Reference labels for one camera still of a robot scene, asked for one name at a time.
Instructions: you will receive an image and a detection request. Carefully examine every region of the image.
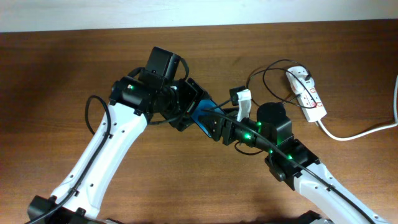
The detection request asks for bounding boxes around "white power strip cord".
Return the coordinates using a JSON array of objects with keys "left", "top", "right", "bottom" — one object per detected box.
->
[{"left": 316, "top": 74, "right": 398, "bottom": 142}]

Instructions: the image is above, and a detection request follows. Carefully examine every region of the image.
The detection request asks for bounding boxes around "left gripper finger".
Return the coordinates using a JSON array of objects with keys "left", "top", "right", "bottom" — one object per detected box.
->
[
  {"left": 187, "top": 78, "right": 211, "bottom": 100},
  {"left": 169, "top": 116, "right": 194, "bottom": 131}
]

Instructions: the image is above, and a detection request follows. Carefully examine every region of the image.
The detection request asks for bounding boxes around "white power strip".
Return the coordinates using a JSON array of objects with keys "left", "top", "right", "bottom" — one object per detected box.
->
[{"left": 285, "top": 66, "right": 327, "bottom": 123}]

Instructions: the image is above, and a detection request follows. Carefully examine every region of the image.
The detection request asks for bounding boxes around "blue Galaxy smartphone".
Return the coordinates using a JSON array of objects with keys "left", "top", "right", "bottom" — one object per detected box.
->
[{"left": 190, "top": 99, "right": 217, "bottom": 138}]

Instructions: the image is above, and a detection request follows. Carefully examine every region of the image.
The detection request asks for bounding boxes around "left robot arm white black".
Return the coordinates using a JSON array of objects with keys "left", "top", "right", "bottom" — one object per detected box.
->
[{"left": 28, "top": 47, "right": 204, "bottom": 223}]

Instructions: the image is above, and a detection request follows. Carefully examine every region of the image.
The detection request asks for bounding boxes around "black charger cable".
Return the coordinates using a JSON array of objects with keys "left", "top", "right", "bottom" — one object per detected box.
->
[{"left": 246, "top": 58, "right": 318, "bottom": 110}]

